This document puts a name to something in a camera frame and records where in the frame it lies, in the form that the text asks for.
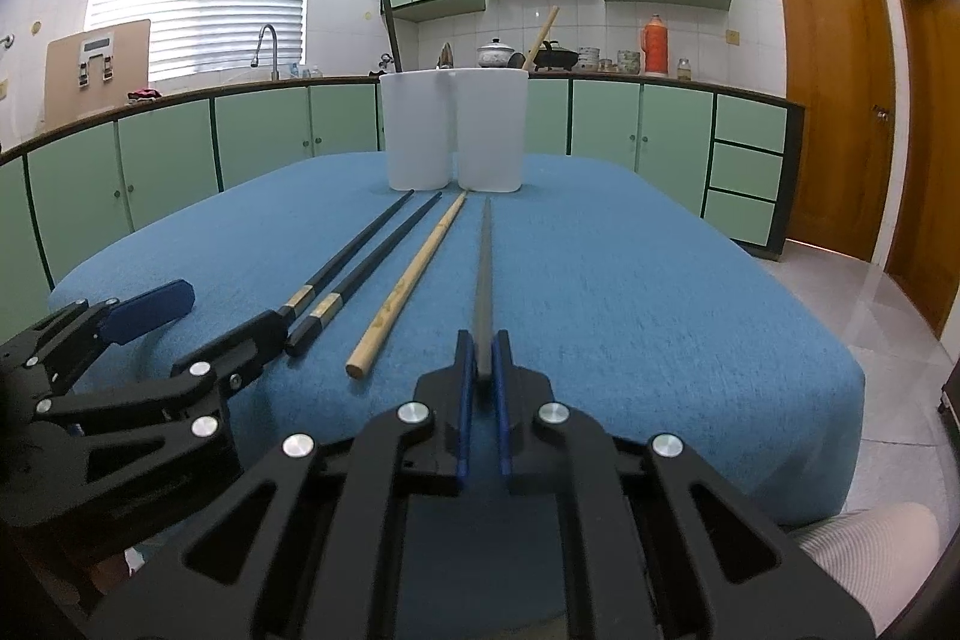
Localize orange thermos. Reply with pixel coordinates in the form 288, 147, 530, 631
640, 14, 670, 78

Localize wooden chopstick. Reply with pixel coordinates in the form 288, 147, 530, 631
345, 191, 470, 380
523, 6, 560, 71

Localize blue tablecloth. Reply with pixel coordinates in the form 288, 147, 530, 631
46, 151, 867, 640

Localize white cooking pot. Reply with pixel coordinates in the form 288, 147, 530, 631
477, 38, 518, 69

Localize wooden door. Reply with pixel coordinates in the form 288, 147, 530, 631
771, 0, 897, 265
883, 0, 960, 341

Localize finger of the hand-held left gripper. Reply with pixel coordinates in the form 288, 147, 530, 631
0, 280, 197, 386
34, 308, 292, 457

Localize cardboard box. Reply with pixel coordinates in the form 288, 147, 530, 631
43, 19, 152, 133

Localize black chopstick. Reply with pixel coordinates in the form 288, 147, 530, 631
277, 188, 416, 322
286, 193, 443, 356

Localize person's leg in light pants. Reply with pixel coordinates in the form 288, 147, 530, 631
795, 503, 942, 622

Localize white plastic container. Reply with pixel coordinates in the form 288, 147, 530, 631
379, 70, 458, 193
452, 68, 530, 193

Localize green base cabinets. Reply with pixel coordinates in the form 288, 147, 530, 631
0, 74, 807, 292

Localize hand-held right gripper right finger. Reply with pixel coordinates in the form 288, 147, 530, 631
493, 330, 878, 640

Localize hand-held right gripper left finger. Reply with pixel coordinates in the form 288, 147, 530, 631
86, 330, 481, 640

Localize black wok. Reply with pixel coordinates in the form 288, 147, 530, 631
532, 40, 582, 71

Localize dark object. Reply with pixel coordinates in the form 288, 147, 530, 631
937, 359, 960, 431

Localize grey metal chopstick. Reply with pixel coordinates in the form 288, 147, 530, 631
377, 0, 404, 73
472, 197, 497, 382

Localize metal kitchen faucet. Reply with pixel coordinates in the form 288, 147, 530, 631
253, 24, 281, 81

